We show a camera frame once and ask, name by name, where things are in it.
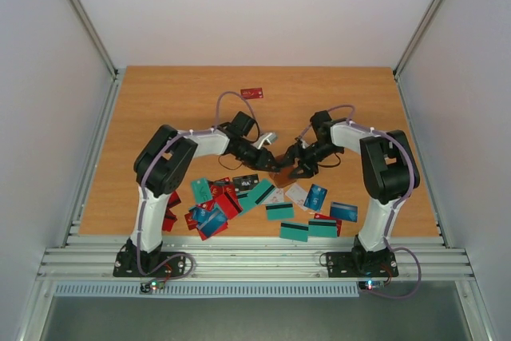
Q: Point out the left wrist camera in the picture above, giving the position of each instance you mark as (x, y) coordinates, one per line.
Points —
(265, 139)

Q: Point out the teal card bottom right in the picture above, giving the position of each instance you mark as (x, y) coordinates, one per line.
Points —
(322, 228)

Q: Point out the brown leather card holder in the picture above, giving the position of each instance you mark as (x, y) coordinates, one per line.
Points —
(283, 177)

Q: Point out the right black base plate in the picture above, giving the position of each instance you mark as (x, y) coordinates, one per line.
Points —
(343, 265)

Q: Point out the teal card black stripe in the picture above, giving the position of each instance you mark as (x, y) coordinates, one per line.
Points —
(255, 196)
(280, 211)
(294, 231)

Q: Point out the blue card far right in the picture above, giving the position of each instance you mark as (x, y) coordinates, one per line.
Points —
(341, 211)

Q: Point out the red card bottom right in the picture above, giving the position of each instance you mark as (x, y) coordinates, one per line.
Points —
(338, 222)

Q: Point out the white card centre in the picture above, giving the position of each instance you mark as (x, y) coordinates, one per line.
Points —
(275, 197)

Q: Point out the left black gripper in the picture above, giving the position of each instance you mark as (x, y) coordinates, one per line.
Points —
(262, 161)

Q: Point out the red card black stripe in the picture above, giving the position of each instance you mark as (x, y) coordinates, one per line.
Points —
(169, 220)
(229, 205)

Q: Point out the slotted grey cable duct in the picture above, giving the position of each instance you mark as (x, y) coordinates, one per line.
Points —
(206, 290)

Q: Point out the red card black stripe centre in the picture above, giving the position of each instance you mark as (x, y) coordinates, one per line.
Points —
(229, 205)

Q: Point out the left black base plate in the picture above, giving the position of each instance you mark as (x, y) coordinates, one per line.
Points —
(155, 264)

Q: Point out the teal card upper left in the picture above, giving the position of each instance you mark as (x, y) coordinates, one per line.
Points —
(201, 191)

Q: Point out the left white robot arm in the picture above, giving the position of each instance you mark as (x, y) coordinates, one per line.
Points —
(161, 168)

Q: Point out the red card black stripe left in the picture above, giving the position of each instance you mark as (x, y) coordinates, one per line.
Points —
(169, 220)

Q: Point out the lone red card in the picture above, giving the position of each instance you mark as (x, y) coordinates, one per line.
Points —
(251, 93)

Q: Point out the red card upper left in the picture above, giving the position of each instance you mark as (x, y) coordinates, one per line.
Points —
(173, 200)

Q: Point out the white card right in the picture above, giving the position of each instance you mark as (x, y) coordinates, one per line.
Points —
(297, 195)

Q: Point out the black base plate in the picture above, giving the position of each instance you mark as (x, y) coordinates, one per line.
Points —
(155, 264)
(343, 265)

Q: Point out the teal card black stripe centre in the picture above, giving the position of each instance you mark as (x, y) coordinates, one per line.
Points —
(255, 196)

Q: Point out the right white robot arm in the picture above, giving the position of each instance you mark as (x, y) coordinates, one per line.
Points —
(389, 174)

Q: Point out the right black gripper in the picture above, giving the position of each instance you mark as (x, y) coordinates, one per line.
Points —
(302, 158)

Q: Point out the blue card lower pile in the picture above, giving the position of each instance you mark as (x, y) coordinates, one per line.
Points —
(211, 223)

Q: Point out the white card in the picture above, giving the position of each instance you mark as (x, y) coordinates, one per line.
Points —
(275, 197)
(297, 195)

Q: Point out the black vip card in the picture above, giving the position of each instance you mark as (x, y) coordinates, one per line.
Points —
(245, 183)

